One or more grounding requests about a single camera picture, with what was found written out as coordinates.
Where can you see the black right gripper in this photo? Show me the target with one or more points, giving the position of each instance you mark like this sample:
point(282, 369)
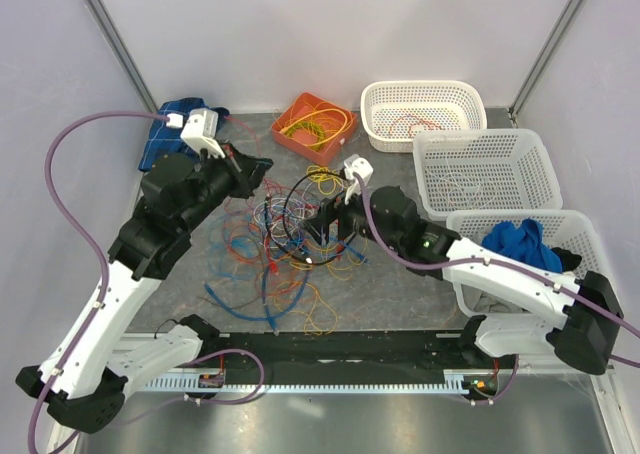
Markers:
point(331, 209)

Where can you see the white basket with cloths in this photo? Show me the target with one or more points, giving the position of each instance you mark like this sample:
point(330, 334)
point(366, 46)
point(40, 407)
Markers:
point(566, 229)

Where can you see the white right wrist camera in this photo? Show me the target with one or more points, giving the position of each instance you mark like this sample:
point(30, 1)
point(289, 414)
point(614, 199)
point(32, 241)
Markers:
point(357, 173)

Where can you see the rounded white perforated basket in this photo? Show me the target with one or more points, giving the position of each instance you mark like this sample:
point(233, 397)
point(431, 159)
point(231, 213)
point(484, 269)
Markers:
point(394, 112)

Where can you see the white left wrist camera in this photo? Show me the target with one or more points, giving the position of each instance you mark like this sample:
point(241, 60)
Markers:
point(198, 131)

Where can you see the black cloth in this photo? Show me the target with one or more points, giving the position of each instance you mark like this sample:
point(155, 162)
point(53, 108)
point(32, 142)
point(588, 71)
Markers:
point(565, 261)

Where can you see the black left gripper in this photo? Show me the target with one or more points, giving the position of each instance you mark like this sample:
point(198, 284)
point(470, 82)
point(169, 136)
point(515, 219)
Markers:
point(248, 172)

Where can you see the middle white perforated basket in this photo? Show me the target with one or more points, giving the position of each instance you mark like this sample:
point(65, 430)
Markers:
point(484, 169)

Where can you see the orange plastic box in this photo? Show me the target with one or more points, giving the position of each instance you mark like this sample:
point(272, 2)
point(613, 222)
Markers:
point(314, 128)

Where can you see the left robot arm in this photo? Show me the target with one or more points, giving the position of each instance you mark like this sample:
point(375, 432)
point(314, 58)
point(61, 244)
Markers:
point(84, 383)

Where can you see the light blue cable duct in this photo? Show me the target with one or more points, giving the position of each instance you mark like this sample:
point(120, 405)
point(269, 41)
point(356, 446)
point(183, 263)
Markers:
point(205, 383)

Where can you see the blue plaid cloth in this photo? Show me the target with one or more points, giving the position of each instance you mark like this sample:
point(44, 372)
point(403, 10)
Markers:
point(163, 140)

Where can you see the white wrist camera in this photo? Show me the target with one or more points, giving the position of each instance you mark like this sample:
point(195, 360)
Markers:
point(198, 131)
point(357, 173)

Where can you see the blue towel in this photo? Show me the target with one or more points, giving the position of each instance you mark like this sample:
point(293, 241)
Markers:
point(523, 243)

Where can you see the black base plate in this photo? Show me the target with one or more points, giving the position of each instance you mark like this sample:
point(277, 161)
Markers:
point(400, 355)

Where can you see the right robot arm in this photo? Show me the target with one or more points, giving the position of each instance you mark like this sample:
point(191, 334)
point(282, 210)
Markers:
point(577, 319)

